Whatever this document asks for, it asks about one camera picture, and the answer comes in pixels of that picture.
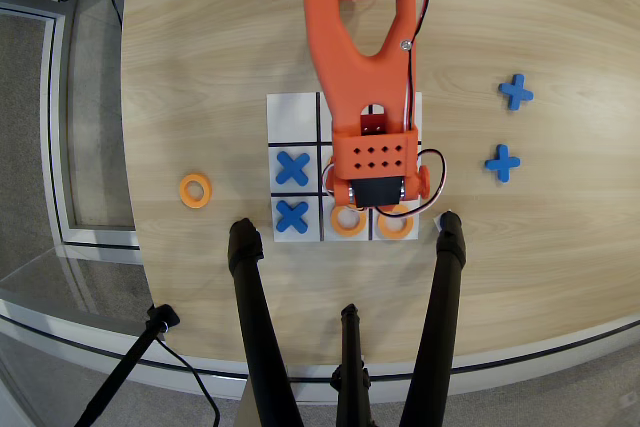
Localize orange gripper black servo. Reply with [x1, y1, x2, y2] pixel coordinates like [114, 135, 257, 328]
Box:
[326, 165, 433, 210]

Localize small white paper tag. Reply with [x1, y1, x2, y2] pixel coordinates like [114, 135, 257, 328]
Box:
[431, 209, 454, 234]

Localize blue foam cross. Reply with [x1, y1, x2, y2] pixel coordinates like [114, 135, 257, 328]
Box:
[497, 73, 535, 112]
[274, 150, 312, 187]
[274, 199, 311, 236]
[483, 143, 522, 184]

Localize white tic-tac-toe paper board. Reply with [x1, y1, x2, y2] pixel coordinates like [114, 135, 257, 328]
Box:
[266, 90, 424, 243]

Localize thick black tripod leg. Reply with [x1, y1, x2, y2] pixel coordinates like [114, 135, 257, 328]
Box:
[397, 210, 468, 427]
[227, 217, 306, 427]

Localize thin black tripod leg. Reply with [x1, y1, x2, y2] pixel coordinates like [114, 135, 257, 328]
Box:
[329, 303, 374, 427]

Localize thin black stand pole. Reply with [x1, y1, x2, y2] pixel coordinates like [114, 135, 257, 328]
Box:
[73, 303, 181, 427]

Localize white red black arm cable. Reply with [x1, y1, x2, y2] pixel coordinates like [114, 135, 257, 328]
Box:
[322, 0, 448, 214]

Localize black stand cable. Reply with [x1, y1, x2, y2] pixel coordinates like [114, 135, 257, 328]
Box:
[153, 335, 222, 427]

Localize white metal floor frame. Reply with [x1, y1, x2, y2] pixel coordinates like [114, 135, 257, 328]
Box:
[0, 0, 144, 251]

